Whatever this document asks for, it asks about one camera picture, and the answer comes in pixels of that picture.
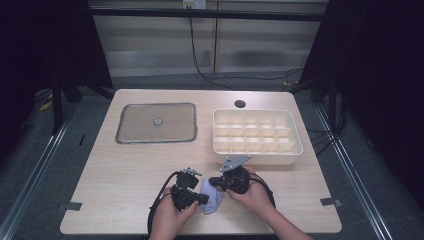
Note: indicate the black horizontal bar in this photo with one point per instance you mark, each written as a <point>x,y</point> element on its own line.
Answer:
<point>200,14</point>

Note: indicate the rectangular metal tray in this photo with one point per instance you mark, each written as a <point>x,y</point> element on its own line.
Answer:
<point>140,128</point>

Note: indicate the light purple sock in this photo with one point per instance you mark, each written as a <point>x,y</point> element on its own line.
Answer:
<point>211,200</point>

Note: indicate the yellow floor object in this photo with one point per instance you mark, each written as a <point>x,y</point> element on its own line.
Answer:
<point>45,106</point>

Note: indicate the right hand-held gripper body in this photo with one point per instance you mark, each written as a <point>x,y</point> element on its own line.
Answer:
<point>238,181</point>

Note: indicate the small round metal disc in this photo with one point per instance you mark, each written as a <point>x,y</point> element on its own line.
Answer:
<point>158,121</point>

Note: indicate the black round table grommet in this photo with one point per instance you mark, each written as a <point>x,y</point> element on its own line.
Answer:
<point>240,103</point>

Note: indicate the person's right hand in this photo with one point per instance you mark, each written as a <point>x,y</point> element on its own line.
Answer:
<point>253,200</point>

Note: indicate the metal floor rail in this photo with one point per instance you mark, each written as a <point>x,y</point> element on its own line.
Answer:
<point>353,173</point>
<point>36,173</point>

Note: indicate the white wall socket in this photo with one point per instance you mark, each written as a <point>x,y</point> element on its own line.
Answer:
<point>195,4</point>

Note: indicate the black curtain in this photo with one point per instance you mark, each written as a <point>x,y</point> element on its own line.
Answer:
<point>383,66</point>
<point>40,43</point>

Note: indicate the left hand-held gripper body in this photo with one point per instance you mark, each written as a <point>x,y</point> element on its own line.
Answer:
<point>183,196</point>

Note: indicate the black metal stand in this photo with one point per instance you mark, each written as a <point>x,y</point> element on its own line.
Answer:
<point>57,106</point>

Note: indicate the small black floor strip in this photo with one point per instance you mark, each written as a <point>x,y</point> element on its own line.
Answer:
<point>82,140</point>

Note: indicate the white divided storage box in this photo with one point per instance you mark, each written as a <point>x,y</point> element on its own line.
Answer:
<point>256,158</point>

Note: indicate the person's left hand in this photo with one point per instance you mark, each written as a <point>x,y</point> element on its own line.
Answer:
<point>173,216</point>

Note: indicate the grey tape strip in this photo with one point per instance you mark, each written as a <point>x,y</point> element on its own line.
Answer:
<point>330,201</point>
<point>71,206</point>

